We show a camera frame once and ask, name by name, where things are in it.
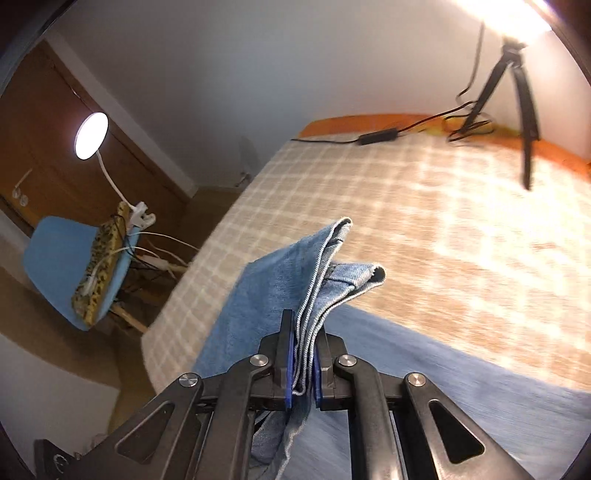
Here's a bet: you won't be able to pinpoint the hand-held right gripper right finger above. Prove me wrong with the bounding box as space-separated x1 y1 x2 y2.
314 330 536 480

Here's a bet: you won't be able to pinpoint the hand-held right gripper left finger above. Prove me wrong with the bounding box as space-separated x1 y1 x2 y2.
99 309 296 480

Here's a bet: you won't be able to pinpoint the light blue denim pants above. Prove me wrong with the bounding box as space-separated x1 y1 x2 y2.
189 217 591 480

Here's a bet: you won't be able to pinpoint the white power strip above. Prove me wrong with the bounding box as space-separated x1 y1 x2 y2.
134 247 190 280

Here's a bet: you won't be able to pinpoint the beige checked blanket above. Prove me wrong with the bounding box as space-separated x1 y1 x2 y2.
141 134 591 398

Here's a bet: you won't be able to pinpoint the leopard print cushion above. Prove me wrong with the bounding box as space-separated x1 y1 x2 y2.
70 202 131 326

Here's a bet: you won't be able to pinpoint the orange mattress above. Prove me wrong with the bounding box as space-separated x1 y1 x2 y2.
295 114 591 175

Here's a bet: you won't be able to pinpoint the blue chair with wooden legs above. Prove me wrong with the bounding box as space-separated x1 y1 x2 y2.
24 216 151 334

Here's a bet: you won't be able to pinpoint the white gooseneck clip lamp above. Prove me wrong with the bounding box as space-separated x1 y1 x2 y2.
74 112 155 229

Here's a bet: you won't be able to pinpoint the black tripod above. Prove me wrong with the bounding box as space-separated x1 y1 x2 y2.
445 39 542 191

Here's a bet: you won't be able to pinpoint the wooden door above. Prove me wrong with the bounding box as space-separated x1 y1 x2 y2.
0 39 199 232

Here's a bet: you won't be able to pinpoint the white charging cable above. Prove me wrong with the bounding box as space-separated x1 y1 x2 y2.
81 231 200 287

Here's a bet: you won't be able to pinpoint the black cable with inline switch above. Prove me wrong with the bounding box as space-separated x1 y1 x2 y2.
290 21 495 146

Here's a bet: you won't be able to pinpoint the metal door handle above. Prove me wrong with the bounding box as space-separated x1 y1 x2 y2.
11 168 33 206

